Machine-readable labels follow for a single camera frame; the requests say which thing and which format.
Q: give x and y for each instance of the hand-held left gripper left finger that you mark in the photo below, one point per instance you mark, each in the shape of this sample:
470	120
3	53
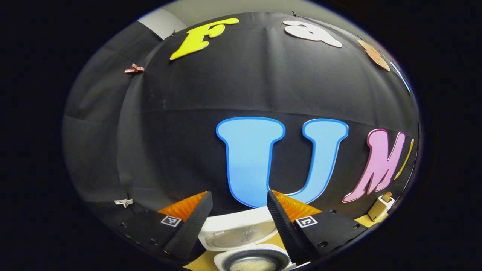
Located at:
192	229

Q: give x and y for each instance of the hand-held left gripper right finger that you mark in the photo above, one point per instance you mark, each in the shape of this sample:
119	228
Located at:
284	229

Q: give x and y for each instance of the white rice cooker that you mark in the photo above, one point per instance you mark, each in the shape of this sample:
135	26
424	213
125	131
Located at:
241	233

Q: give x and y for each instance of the white rice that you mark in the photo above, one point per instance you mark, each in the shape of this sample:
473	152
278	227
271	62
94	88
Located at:
254	266

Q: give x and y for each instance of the white cloth clip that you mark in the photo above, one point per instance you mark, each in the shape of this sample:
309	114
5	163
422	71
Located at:
123	202

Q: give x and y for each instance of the white toaster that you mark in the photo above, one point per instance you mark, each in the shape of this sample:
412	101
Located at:
380	209

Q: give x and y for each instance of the toast slice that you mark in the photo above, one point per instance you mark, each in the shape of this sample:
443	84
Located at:
387	195

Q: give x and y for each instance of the black backdrop cloth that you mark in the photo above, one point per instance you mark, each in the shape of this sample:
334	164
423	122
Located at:
244	82

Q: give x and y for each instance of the copper cloth clip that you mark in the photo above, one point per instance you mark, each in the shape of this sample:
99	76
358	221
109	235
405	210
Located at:
133	69

